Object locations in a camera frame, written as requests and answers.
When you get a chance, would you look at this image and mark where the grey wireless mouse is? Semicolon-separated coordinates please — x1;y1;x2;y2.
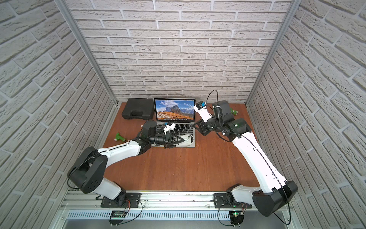
180;134;194;146

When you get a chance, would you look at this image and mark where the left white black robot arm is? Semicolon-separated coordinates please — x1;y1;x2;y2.
67;120;194;205

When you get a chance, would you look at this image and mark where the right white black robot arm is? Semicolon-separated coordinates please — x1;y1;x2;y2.
194;100;298;217

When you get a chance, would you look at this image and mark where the silver open laptop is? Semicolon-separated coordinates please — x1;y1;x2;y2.
153;98;196;148

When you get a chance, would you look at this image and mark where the green toy drill right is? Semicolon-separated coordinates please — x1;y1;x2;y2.
231;109;238;115

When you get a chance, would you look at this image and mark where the green toy drill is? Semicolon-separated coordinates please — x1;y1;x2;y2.
114;133;126;142
231;109;238;115

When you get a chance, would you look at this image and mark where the black plastic tool case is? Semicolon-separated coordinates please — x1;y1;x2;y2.
122;98;154;120

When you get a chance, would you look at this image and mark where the green toy drill left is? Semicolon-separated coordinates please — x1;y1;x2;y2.
114;133;126;142

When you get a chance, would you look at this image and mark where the left controller board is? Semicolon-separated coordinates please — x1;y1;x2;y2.
109;210;127;226

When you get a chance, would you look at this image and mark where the controller board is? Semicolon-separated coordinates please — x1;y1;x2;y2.
109;210;127;226
229;211;245;227

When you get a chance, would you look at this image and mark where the right controller board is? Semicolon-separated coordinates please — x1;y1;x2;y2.
229;211;245;227

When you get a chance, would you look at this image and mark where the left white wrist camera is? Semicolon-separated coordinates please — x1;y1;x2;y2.
164;122;176;134

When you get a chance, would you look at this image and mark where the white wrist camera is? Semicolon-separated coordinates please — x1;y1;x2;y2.
194;101;213;123
164;122;176;134

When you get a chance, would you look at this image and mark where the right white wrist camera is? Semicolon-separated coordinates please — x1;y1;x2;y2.
194;101;213;123

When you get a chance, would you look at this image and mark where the aluminium front rail frame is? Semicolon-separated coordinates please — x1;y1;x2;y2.
58;190;295;221

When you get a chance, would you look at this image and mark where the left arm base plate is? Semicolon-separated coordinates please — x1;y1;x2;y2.
101;192;142;208

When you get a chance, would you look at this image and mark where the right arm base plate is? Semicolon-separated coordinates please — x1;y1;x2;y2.
213;193;252;209

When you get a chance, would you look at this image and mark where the right aluminium corner post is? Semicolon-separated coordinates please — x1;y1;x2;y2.
245;0;301;106

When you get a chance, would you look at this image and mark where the aluminium corner post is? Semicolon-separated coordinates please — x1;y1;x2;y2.
245;0;301;106
55;0;118;106

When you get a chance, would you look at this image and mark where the left aluminium corner post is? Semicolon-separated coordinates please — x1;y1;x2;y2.
55;0;118;106

